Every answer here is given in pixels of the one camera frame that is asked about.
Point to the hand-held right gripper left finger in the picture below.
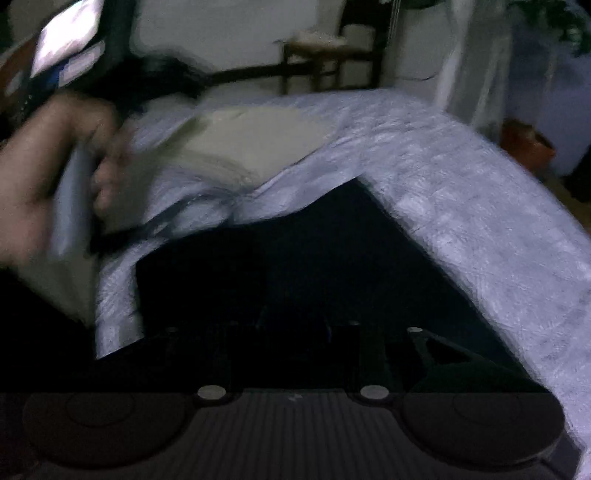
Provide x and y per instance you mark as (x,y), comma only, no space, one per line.
(217,364)

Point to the white cloth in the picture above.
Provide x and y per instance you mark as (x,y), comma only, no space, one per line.
(321,38)

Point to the person's left hand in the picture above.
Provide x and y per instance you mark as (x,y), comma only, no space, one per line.
(32,184)

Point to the green indoor tree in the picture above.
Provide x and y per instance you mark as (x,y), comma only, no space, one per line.
(554,18)

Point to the brown plant pot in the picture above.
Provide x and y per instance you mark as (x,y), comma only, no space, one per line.
(526,145)

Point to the silver quilted bedspread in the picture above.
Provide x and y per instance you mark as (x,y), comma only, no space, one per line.
(461,207)

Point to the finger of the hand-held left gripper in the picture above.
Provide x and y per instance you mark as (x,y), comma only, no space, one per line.
(157,78)

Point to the dark jacket with orange lining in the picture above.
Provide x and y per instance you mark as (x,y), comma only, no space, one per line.
(300,277)

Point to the beige cloth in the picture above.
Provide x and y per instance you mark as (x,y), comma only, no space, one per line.
(258,138)

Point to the dark wooden chair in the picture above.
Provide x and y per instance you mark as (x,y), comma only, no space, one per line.
(332,54)

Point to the white curtain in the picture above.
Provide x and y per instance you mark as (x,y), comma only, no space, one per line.
(466,69)

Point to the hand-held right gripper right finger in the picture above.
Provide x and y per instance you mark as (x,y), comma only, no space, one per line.
(374,364)

